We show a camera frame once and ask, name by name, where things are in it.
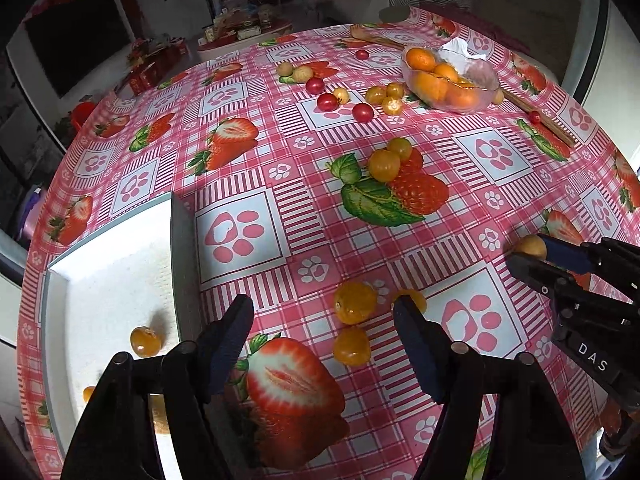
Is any brown longan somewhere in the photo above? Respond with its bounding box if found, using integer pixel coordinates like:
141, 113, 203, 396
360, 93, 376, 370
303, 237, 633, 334
149, 394, 170, 434

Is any yellow cherry tomato middle left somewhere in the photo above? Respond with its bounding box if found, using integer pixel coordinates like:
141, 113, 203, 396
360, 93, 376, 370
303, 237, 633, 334
512, 234, 548, 260

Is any yellow cherry tomato small right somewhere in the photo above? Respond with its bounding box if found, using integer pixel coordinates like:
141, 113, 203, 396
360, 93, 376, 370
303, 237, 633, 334
392, 289, 427, 314

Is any yellow cherry tomato front left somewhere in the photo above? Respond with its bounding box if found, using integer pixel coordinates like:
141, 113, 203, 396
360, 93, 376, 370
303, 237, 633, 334
333, 325, 371, 366

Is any yellow cherry tomato upper left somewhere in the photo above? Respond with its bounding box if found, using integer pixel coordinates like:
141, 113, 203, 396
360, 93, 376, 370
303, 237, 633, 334
333, 281, 378, 325

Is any white foam tray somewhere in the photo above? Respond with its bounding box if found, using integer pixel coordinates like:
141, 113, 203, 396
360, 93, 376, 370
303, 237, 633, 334
41, 193, 204, 451

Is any small red tomato by stick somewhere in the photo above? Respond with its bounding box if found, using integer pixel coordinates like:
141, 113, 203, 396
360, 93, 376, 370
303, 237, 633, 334
528, 110, 541, 125

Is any pink strawberry pattern tablecloth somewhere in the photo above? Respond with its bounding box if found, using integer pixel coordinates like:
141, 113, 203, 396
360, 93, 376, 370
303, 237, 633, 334
17, 9, 639, 479

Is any yellow cherry tomato middle centre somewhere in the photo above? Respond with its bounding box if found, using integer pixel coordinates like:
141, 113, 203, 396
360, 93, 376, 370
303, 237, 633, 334
367, 148, 401, 183

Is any orange mandarin right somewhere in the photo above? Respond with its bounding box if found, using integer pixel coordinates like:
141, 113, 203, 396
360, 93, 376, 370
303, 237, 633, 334
445, 82, 482, 110

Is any orange mandarin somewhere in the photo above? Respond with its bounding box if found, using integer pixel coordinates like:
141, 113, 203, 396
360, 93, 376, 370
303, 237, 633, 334
410, 70, 449, 106
405, 47, 437, 72
445, 82, 482, 110

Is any yellow cherry tomato middle top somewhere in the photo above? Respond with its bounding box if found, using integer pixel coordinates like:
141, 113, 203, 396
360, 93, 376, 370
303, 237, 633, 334
386, 138, 412, 162

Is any clear glass fruit bowl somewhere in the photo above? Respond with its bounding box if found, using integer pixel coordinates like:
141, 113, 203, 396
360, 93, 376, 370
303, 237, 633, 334
401, 46, 500, 114

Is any orange mandarin left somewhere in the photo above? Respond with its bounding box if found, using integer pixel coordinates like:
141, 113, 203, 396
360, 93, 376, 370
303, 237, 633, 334
410, 70, 449, 106

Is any red cherry tomato far centre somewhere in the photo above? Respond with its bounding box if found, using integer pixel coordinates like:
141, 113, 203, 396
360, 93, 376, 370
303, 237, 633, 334
352, 103, 374, 124

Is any red cherry tomato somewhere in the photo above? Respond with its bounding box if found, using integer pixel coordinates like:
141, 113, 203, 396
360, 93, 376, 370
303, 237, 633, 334
305, 77, 326, 96
316, 92, 341, 113
352, 103, 374, 124

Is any red cherry tomato far left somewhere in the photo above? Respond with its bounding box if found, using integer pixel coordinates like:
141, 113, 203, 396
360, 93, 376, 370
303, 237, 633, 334
316, 92, 341, 113

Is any orange mandarin top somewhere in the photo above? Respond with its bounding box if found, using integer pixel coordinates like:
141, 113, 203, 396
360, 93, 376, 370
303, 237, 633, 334
405, 47, 437, 72

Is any red cherry tomato far upper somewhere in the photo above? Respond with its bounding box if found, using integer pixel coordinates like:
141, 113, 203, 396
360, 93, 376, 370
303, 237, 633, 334
305, 77, 326, 96

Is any tan longan far right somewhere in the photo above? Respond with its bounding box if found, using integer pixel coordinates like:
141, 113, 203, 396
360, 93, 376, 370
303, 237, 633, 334
292, 65, 314, 84

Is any tan longan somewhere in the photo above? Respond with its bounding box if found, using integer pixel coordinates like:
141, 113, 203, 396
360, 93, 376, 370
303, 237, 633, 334
277, 62, 294, 77
292, 65, 314, 84

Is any tan longan far left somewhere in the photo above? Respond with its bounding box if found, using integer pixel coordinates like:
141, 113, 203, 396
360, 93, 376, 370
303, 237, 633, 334
277, 62, 294, 77

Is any red gift box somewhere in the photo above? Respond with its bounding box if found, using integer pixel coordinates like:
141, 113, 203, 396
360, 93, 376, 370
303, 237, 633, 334
126, 39, 188, 96

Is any cluttered coffee table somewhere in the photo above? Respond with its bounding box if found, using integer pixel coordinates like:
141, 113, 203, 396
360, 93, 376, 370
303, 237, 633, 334
196, 4, 293, 62

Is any black television screen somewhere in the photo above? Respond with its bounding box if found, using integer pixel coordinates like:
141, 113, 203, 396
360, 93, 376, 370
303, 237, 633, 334
25, 0, 129, 98

